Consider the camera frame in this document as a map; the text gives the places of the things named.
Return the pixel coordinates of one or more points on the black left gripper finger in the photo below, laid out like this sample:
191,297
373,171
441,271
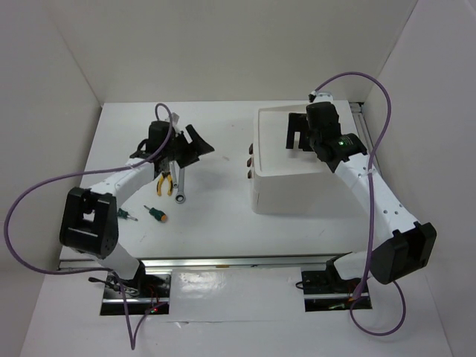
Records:
200,146
187,160

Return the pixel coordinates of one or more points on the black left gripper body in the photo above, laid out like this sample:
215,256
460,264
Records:
179,146

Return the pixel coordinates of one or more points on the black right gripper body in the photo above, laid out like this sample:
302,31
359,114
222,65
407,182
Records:
297,123

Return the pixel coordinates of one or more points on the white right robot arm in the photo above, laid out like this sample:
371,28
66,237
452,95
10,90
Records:
360,215

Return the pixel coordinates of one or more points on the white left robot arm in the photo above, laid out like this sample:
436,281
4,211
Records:
90,219

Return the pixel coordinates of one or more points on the small silver wrench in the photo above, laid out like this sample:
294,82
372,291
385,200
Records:
174,177

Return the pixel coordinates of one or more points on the large silver ratchet wrench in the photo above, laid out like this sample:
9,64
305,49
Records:
180,195

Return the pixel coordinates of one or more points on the green orange stubby screwdriver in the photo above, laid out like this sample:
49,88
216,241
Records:
157,214

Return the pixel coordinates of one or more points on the white drawer cabinet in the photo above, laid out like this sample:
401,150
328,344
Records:
283,181

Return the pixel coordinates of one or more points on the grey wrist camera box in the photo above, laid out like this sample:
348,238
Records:
174,119

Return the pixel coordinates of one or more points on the aluminium side rail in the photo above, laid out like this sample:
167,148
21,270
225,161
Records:
357,110

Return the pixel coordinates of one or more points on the aluminium front rail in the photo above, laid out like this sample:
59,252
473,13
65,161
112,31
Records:
200,262

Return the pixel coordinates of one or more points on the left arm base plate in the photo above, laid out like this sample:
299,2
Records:
155,293

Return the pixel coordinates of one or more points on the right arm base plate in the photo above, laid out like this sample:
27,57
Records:
320,295

